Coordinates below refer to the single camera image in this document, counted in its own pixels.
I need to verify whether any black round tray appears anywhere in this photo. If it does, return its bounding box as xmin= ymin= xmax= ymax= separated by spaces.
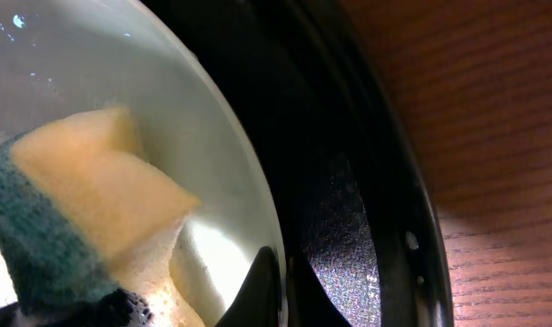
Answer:
xmin=148 ymin=0 xmax=454 ymax=326

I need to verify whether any green yellow sponge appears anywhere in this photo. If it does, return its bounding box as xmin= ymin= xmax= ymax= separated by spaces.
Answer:
xmin=0 ymin=107 xmax=202 ymax=326

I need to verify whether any light green plate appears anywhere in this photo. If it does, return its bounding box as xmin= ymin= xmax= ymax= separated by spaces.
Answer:
xmin=0 ymin=1 xmax=288 ymax=326

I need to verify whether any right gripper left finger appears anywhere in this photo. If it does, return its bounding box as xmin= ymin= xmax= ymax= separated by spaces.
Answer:
xmin=216 ymin=246 xmax=281 ymax=327

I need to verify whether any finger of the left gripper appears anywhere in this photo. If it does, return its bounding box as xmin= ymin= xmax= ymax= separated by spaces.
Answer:
xmin=0 ymin=288 xmax=153 ymax=327

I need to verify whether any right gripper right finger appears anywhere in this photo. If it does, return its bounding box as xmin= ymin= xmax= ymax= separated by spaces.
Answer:
xmin=288 ymin=254 xmax=350 ymax=327

